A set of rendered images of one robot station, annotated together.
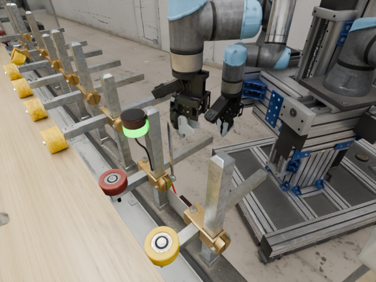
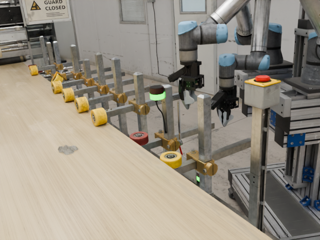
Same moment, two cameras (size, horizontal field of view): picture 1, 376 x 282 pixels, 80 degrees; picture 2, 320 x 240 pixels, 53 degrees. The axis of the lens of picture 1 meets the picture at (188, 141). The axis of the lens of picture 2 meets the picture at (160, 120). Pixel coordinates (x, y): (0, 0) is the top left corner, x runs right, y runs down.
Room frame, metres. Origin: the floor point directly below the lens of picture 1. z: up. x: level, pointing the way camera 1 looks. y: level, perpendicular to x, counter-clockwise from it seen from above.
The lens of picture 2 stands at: (-0.81, -0.10, 1.46)
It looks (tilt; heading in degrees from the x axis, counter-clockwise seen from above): 21 degrees down; 10
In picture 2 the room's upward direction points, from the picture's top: 4 degrees counter-clockwise
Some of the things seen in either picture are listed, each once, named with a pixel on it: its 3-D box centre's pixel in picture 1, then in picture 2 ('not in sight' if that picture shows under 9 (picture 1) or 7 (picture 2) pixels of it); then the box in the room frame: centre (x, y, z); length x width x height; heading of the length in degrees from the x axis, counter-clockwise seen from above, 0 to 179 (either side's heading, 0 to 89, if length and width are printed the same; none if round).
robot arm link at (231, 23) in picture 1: (230, 19); (212, 34); (0.55, -0.09, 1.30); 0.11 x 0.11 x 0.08; 11
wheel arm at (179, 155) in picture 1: (167, 163); (176, 136); (0.56, 0.08, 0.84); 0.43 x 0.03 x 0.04; 130
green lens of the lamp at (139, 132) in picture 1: (135, 126); (156, 95); (0.46, 0.13, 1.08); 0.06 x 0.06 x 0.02
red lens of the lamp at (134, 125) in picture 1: (133, 118); (156, 89); (0.46, 0.13, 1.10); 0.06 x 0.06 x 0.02
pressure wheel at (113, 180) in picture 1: (116, 189); (139, 145); (0.44, 0.22, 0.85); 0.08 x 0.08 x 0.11
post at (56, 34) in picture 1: (72, 80); (103, 91); (1.06, 0.58, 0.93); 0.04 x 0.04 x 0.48; 40
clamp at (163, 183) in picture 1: (153, 174); (166, 141); (0.51, 0.11, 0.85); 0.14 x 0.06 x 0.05; 40
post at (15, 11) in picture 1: (27, 39); (59, 69); (1.82, 1.23, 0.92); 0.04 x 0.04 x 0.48; 40
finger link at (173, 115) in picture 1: (177, 113); (183, 89); (0.50, 0.03, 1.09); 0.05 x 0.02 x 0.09; 150
